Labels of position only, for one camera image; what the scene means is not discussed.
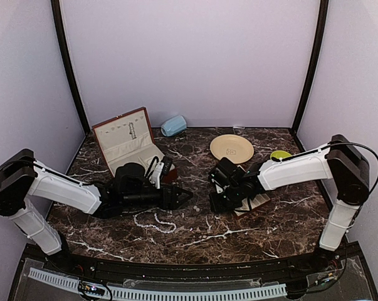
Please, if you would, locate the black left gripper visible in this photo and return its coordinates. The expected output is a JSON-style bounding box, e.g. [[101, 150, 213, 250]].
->
[[122, 182, 194, 211]]

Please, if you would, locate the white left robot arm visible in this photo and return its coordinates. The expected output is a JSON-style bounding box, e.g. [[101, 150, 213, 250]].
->
[[0, 149, 193, 273]]

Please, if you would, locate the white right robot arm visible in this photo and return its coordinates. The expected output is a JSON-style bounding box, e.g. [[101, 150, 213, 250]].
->
[[209, 134, 377, 272]]

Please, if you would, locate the red wooden jewelry box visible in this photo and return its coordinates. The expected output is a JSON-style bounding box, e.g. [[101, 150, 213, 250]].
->
[[93, 107, 164, 176]]

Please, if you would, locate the red earring tray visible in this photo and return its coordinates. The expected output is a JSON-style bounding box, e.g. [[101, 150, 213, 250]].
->
[[234, 194, 271, 219]]

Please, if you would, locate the cream ceramic plate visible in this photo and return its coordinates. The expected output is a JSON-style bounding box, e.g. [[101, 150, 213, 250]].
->
[[209, 134, 255, 164]]

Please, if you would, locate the green small bowl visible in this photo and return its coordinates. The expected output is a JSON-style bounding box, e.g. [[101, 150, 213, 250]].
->
[[270, 150, 291, 162]]

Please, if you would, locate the light blue cup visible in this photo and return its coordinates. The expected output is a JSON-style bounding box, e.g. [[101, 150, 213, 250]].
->
[[160, 115, 187, 137]]

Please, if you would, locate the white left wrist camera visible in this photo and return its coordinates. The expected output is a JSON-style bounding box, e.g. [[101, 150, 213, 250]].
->
[[150, 156, 172, 189]]

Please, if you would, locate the white pearl necklace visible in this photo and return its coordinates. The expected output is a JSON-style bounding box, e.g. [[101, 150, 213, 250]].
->
[[133, 209, 177, 234]]

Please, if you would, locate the white slotted cable duct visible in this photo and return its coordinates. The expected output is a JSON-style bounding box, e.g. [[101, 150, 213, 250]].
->
[[28, 268, 288, 300]]

